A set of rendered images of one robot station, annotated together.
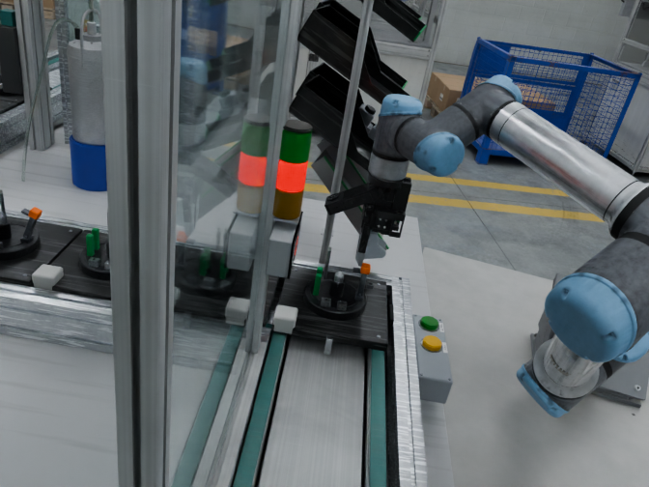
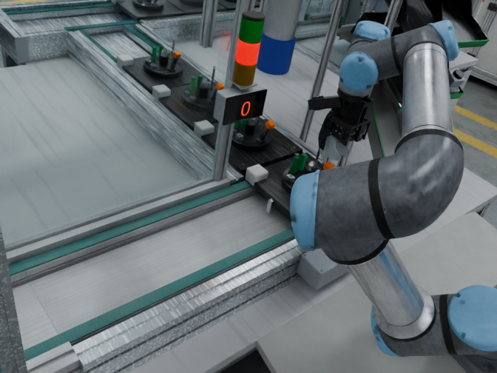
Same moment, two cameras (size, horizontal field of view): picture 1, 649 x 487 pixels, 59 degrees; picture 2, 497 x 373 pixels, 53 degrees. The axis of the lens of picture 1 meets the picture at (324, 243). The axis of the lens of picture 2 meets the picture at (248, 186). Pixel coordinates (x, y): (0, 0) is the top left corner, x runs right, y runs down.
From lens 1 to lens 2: 0.72 m
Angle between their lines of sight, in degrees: 37
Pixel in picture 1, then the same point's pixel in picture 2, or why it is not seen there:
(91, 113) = (274, 14)
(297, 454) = (179, 242)
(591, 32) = not seen: outside the picture
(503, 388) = not seen: hidden behind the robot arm
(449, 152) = (356, 69)
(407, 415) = (257, 264)
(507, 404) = not seen: hidden behind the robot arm
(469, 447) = (308, 329)
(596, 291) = (305, 180)
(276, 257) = (218, 106)
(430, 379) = (308, 261)
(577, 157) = (417, 93)
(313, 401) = (225, 228)
